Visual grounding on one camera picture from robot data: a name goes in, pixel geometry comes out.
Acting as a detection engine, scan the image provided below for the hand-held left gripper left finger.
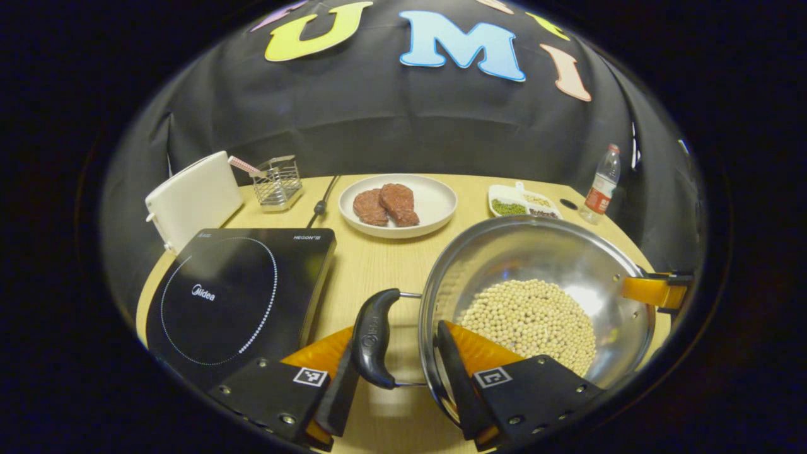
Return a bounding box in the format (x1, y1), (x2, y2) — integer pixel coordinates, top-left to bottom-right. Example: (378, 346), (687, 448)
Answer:
(208, 325), (361, 451)

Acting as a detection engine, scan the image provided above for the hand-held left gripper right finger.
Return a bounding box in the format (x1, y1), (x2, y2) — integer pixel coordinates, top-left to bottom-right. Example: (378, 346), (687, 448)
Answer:
(436, 320), (605, 451)

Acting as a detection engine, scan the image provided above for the stainless steel pot black handle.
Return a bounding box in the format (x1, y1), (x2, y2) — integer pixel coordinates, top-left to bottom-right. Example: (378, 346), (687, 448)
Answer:
(351, 215), (656, 433)

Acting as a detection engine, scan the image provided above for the black induction cooktop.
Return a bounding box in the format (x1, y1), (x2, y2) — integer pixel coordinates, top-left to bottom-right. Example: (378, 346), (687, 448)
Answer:
(146, 228), (337, 392)

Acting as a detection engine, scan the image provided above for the pile of soybeans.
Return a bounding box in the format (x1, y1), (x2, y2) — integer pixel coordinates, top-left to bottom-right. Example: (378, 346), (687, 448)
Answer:
(455, 279), (598, 378)

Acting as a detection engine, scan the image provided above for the clear water bottle red label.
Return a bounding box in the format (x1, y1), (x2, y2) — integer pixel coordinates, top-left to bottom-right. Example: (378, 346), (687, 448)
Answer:
(579, 144), (622, 225)

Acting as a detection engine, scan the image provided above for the white divided dish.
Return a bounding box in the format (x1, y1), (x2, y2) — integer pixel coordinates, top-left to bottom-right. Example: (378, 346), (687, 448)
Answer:
(488, 182), (563, 220)

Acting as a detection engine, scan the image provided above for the round white plate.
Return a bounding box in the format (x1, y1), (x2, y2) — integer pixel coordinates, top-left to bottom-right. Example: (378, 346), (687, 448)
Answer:
(338, 173), (458, 240)

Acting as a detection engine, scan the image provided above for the brown meat patty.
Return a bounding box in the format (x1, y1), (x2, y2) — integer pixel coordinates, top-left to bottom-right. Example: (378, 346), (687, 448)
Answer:
(353, 188), (390, 227)
(379, 183), (421, 228)

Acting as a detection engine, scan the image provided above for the white toaster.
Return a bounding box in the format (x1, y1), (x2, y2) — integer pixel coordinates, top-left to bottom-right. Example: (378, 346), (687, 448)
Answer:
(144, 150), (244, 254)

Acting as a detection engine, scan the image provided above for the black backdrop cloth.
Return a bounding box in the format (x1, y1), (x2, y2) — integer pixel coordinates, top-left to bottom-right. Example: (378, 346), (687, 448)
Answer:
(101, 0), (704, 329)

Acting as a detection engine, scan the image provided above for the black power cable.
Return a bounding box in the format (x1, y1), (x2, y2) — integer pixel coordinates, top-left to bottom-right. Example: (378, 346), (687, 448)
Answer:
(306, 175), (341, 229)

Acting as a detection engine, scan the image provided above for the metal wire utensil holder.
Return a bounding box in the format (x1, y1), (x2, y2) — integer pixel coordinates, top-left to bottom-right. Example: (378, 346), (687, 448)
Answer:
(252, 155), (304, 212)

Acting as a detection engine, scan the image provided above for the pink utensil handle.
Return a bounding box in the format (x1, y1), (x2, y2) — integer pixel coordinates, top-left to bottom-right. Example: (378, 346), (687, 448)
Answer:
(228, 155), (265, 177)

